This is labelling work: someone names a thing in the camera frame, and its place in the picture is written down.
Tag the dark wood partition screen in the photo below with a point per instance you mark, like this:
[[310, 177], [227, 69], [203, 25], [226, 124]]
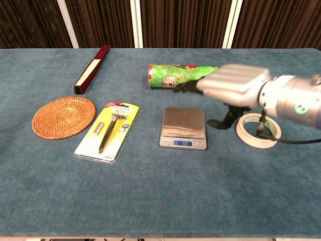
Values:
[[180, 22]]

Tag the silver digital kitchen scale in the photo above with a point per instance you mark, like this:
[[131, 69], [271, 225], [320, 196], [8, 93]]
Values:
[[183, 120]]

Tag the blue table cloth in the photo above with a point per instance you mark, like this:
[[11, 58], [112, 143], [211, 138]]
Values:
[[150, 195]]

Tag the green printed bag roll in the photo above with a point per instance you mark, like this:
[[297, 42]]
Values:
[[165, 75]]

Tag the white tape roll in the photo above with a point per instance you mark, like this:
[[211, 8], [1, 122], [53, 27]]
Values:
[[250, 142]]

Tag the round woven rattan coaster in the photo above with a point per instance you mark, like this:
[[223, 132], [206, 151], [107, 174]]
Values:
[[64, 118]]

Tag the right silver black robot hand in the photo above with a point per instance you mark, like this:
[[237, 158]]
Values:
[[233, 82]]

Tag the dark red long box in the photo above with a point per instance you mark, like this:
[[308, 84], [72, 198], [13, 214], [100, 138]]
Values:
[[87, 75]]

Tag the yellow razor blister pack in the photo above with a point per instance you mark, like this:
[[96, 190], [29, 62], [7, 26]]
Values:
[[118, 118]]

